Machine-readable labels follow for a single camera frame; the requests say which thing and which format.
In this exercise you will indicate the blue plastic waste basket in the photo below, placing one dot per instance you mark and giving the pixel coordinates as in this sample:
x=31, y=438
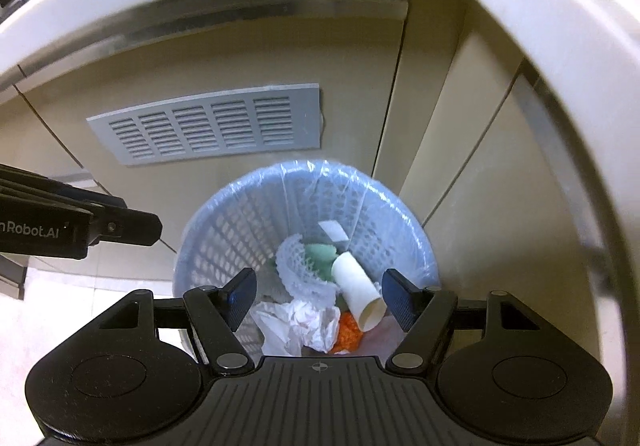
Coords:
x=235, y=221

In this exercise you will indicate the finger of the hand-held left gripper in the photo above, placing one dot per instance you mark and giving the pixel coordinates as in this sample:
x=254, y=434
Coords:
x=60, y=191
x=130, y=227

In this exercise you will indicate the white paper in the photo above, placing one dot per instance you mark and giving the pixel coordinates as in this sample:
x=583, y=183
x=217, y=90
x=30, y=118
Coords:
x=312, y=321

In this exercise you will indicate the white paper slip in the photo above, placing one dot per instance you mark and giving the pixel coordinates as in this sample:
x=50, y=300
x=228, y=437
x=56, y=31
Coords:
x=334, y=231

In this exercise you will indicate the green plastic wrapper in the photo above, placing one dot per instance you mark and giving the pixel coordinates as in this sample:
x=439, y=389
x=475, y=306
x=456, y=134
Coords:
x=320, y=258

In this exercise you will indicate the white foam net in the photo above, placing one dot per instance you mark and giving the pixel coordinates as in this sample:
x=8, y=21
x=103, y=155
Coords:
x=300, y=271

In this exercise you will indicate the grey cabinet vent grille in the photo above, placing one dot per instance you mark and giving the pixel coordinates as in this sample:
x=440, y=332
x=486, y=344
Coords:
x=200, y=125

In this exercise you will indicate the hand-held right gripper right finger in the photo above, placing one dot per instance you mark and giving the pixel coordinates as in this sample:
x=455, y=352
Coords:
x=397, y=298

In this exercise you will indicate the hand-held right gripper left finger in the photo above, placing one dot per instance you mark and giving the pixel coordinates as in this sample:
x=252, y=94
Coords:
x=240, y=298

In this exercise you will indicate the white cardboard tube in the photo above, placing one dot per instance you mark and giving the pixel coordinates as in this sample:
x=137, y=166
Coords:
x=355, y=286

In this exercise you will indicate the white tissue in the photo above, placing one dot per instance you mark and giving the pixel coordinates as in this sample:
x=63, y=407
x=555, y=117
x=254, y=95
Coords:
x=275, y=331

